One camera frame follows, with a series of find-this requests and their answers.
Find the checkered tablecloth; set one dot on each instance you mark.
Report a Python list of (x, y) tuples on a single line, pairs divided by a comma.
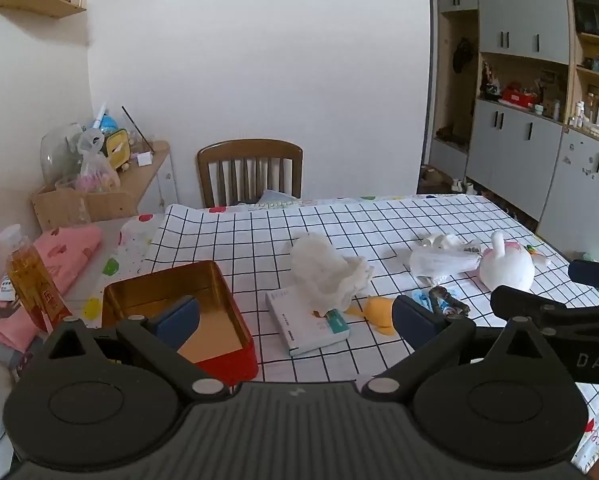
[(412, 243)]

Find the clear glass bowl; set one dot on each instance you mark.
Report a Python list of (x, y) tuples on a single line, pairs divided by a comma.
[(59, 156)]

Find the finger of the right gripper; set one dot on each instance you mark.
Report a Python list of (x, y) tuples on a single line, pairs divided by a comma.
[(507, 302), (584, 272)]

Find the clear white plastic bag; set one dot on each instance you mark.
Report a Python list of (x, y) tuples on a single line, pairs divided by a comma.
[(436, 265)]

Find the yellow alarm clock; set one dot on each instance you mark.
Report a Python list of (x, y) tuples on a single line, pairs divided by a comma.
[(117, 147)]

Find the white bunny plush toy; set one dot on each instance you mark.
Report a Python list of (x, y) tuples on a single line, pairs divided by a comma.
[(506, 264)]

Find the grey white wall cabinet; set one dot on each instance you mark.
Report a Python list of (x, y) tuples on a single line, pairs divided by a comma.
[(516, 111)]

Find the polka dot cloth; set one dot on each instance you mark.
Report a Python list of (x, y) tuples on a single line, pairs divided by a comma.
[(132, 241)]

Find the yellow plush toy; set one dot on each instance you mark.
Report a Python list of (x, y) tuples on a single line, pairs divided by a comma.
[(378, 311)]

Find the plastic bag of candies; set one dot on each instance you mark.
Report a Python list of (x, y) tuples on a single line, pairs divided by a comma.
[(96, 173)]

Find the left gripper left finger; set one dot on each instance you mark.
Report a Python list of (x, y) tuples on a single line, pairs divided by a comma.
[(158, 339)]

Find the cardboard box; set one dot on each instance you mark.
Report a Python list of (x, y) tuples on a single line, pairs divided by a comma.
[(68, 207)]

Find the orange drink bottle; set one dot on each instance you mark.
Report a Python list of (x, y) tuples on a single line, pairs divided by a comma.
[(32, 281)]

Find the wooden side cabinet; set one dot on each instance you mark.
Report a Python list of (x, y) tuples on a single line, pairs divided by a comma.
[(147, 189)]

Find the blue seat cushion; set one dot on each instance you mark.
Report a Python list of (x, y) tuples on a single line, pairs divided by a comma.
[(270, 197)]

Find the blue child face mask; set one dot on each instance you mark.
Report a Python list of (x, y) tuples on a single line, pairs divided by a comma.
[(428, 299)]

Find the red gold metal tin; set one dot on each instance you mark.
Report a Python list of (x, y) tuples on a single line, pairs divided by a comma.
[(222, 346)]

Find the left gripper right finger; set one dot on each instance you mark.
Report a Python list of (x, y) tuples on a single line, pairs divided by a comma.
[(436, 341)]

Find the wooden chair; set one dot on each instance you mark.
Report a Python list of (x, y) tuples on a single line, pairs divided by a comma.
[(240, 171)]

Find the brown hair scrunchie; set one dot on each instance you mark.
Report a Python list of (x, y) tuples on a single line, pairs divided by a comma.
[(443, 303)]

